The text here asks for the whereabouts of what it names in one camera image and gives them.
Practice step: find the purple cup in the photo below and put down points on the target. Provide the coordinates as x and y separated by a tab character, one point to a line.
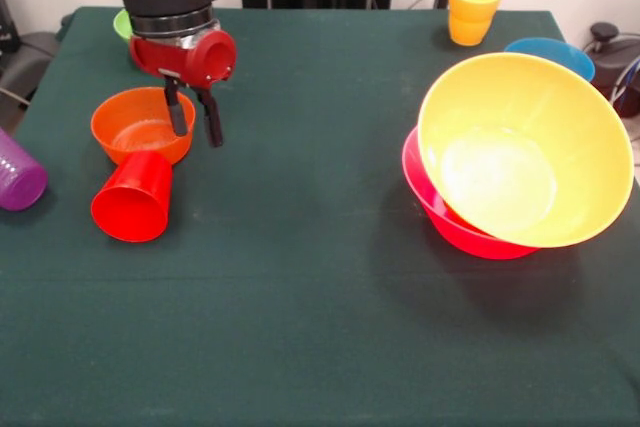
17	177

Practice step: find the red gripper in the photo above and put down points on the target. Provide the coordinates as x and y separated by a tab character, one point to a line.
170	59

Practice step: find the dark green tablecloth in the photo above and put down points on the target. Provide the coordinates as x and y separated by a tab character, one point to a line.
300	322

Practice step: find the small blue bowl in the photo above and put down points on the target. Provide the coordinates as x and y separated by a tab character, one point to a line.
560	49

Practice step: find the red cup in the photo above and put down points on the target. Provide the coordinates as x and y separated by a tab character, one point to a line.
132	207

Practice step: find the small orange bowl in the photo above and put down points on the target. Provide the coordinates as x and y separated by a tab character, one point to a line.
130	117

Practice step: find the small green bowl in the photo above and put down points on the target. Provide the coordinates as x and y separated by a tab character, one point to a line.
122	27

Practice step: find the large pink bowl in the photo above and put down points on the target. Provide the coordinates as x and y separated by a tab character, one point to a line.
435	217

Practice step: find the large orange bowl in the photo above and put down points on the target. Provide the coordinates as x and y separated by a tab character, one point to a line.
550	107

